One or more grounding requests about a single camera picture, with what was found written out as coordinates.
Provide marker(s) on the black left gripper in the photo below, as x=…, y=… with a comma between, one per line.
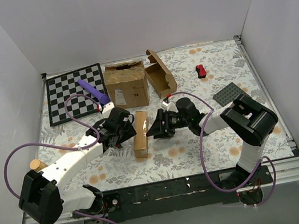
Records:
x=125, y=129

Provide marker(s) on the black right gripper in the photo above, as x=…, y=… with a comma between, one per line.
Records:
x=164, y=123

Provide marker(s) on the small cardboard express box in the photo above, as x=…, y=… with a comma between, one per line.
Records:
x=141, y=139

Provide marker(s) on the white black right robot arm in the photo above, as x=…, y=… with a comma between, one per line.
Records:
x=250, y=120

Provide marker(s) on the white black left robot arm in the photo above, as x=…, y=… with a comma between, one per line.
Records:
x=44, y=196

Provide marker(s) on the large brown cardboard box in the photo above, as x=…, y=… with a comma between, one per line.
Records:
x=126, y=84

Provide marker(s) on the open small cardboard box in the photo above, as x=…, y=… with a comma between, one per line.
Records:
x=159, y=76

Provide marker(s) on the purple cylindrical tool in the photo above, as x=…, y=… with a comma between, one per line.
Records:
x=102, y=98

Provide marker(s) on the black and white chessboard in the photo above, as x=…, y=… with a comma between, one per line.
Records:
x=65, y=94

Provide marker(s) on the grey studded building plate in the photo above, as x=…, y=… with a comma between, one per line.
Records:
x=228, y=94

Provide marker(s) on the wooden cork cylinder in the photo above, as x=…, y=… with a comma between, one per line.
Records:
x=37, y=165

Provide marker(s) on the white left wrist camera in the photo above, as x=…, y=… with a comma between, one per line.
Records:
x=106, y=109

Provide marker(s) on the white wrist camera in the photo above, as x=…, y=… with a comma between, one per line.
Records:
x=167, y=103
x=106, y=109

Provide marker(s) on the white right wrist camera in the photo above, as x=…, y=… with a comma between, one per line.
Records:
x=167, y=103

